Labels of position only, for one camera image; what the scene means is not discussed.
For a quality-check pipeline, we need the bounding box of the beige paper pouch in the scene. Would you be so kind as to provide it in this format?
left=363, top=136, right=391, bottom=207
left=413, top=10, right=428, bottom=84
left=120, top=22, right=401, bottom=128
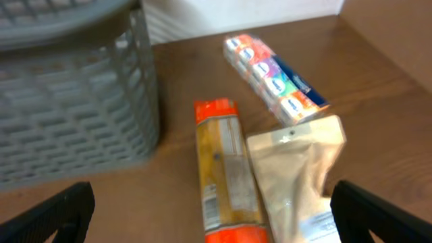
left=246, top=115, right=346, bottom=243

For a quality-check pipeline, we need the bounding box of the multicolour tissue pack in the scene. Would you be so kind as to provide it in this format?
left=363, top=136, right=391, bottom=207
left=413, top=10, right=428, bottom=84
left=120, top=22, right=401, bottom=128
left=223, top=34, right=329, bottom=126

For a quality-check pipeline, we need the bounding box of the orange spaghetti packet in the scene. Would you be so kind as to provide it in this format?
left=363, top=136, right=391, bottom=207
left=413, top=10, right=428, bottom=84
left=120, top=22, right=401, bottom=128
left=194, top=98, right=269, bottom=243

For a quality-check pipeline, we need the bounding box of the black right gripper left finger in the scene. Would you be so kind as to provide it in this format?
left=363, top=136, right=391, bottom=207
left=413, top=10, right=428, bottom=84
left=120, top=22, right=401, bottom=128
left=1, top=182, right=95, bottom=243

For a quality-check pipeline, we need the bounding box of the grey plastic basket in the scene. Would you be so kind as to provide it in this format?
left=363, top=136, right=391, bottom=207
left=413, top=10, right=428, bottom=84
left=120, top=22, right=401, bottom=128
left=1, top=0, right=160, bottom=191

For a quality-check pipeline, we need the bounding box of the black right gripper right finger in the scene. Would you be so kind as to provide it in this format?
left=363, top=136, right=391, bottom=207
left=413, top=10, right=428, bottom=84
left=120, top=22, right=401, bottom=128
left=330, top=180, right=431, bottom=243

